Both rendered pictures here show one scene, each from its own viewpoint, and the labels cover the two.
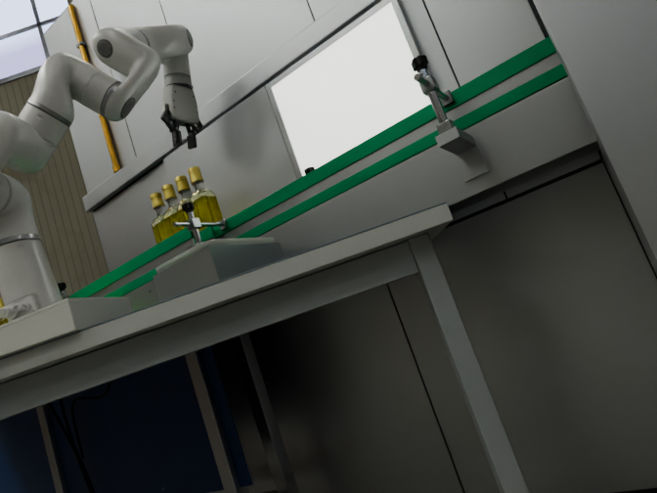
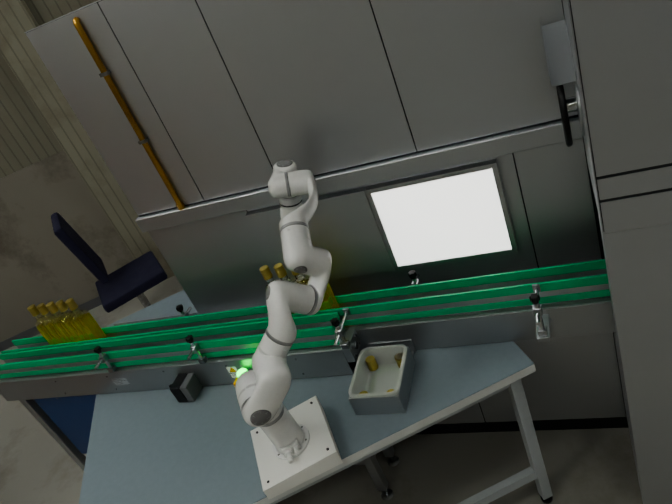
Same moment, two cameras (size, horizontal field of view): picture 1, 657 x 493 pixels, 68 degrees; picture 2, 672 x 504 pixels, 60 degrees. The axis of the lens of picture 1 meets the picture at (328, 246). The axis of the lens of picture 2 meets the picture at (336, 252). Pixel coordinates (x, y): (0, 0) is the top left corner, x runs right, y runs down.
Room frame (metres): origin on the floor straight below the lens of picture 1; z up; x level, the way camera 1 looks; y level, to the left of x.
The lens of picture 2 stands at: (-0.45, 0.28, 2.14)
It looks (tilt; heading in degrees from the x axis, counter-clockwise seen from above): 29 degrees down; 357
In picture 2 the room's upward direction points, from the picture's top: 23 degrees counter-clockwise
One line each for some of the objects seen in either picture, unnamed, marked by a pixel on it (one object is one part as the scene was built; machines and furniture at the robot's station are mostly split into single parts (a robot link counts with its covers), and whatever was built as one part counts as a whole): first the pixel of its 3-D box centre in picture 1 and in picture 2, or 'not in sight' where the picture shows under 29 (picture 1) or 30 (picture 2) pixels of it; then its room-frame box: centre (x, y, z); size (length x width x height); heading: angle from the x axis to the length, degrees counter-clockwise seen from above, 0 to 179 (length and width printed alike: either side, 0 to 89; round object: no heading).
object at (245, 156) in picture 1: (281, 142); (375, 230); (1.32, 0.03, 1.15); 0.90 x 0.03 x 0.34; 60
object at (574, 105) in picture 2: not in sight; (569, 104); (0.88, -0.50, 1.49); 0.21 x 0.05 x 0.21; 150
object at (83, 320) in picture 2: not in sight; (87, 324); (1.87, 1.27, 1.02); 0.06 x 0.06 x 0.28; 60
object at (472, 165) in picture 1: (445, 116); (540, 319); (0.84, -0.28, 0.90); 0.17 x 0.05 x 0.23; 150
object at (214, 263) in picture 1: (233, 274); (384, 374); (1.04, 0.22, 0.79); 0.27 x 0.17 x 0.08; 150
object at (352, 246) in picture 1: (173, 343); (268, 342); (1.58, 0.58, 0.73); 1.58 x 1.52 x 0.04; 91
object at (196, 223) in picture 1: (201, 227); (342, 328); (1.16, 0.28, 0.95); 0.17 x 0.03 x 0.12; 150
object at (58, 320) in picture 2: not in sight; (68, 327); (1.93, 1.37, 1.02); 0.06 x 0.06 x 0.28; 60
